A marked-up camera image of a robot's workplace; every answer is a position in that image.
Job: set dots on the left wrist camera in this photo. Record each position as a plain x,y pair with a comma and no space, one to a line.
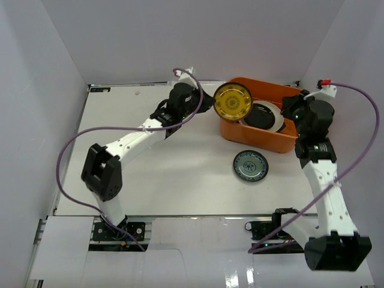
185,77

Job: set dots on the yellow patterned round plate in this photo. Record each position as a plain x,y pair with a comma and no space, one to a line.
233,101

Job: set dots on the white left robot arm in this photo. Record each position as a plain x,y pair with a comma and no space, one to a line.
102,170

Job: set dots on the orange plastic bin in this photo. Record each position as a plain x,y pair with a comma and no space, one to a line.
281,142

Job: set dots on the blue white porcelain plate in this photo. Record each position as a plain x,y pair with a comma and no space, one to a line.
250,165

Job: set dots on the dark label sticker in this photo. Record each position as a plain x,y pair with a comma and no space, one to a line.
99,89

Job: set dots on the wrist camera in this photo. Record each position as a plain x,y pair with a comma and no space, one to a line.
185,77
326,91

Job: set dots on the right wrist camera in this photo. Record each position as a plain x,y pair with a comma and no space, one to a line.
326,91

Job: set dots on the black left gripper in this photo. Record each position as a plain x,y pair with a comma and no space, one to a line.
204,104

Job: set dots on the black glossy round plate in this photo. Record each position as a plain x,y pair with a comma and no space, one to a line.
260,117

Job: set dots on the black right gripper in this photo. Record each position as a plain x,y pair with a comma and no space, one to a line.
289,103

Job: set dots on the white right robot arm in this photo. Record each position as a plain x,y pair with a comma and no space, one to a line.
336,244

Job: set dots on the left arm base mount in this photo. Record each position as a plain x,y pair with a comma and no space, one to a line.
107,239

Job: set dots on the cream round plate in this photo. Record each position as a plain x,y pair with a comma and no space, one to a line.
279,124

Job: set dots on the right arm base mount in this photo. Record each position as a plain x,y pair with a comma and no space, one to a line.
281,243

